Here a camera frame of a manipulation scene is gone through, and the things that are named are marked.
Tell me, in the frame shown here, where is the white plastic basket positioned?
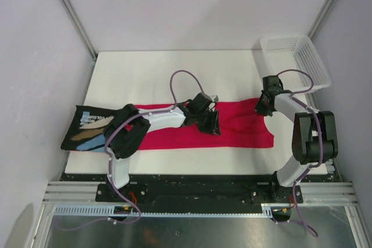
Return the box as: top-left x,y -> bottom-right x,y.
256,35 -> 332,92

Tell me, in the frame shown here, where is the aluminium corner post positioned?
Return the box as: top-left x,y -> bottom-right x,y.
60,0 -> 98,61
307,0 -> 337,41

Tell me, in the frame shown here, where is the folded black printed t-shirt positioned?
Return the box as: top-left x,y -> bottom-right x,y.
60,105 -> 117,152

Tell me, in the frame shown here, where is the slotted cable duct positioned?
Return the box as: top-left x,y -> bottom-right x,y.
52,203 -> 274,217

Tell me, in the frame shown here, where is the red t-shirt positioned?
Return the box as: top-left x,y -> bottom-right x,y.
139,98 -> 274,150

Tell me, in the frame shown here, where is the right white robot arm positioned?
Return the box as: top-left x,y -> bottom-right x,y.
255,76 -> 338,202

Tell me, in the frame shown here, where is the left aluminium corner post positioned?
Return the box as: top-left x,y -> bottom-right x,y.
60,0 -> 98,61

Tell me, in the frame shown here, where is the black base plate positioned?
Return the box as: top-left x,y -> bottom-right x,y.
59,172 -> 303,206

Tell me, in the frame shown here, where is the right aluminium corner post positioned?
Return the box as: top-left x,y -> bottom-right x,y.
307,0 -> 337,41

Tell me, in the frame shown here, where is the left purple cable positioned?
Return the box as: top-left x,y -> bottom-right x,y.
55,70 -> 204,231

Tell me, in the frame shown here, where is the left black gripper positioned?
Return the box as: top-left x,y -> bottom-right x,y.
194,108 -> 220,135

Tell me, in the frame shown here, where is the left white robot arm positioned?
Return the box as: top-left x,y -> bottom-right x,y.
103,92 -> 221,202

